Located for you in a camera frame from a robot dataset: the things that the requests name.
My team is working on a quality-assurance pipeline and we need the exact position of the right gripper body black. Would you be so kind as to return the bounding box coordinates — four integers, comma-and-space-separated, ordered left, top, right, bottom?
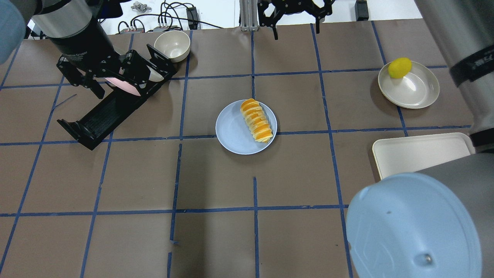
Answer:
257, 0, 335, 26

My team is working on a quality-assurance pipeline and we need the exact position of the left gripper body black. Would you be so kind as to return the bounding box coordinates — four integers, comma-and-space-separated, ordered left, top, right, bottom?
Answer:
56, 48, 151, 87

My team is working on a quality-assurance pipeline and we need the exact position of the yellow orange bread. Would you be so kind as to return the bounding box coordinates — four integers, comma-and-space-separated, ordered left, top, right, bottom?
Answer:
240, 98, 274, 144

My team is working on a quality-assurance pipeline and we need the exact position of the blue plate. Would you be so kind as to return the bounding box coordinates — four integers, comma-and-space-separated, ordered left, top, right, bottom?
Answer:
215, 100, 278, 155

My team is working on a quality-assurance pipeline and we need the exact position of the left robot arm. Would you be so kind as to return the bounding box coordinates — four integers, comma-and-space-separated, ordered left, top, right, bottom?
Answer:
1, 0, 155, 99

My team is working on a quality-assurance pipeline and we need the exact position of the pink plate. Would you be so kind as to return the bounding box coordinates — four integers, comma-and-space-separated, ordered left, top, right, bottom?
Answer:
105, 77, 141, 97

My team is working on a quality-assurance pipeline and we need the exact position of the cream round plate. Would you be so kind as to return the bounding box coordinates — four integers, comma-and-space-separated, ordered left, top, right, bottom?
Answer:
377, 61, 440, 109

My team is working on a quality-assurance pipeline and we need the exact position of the cream bowl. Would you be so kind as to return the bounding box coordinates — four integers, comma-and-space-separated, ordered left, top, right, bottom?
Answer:
154, 30, 191, 63

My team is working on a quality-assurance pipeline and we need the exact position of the black power adapter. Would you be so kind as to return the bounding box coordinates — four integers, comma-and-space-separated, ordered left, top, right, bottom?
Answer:
354, 0, 369, 21

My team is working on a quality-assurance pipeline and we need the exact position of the black dish rack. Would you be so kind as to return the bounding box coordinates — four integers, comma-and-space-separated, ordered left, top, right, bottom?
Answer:
57, 44, 177, 150

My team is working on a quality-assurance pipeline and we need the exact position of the yellow lemon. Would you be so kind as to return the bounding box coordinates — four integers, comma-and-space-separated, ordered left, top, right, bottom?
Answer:
388, 58, 413, 79

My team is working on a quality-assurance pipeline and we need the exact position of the cream rectangular tray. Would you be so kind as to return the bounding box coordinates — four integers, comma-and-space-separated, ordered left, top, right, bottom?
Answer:
372, 132, 476, 179

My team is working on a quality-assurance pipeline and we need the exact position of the aluminium frame post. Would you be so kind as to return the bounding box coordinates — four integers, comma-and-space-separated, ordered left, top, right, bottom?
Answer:
239, 0, 259, 32

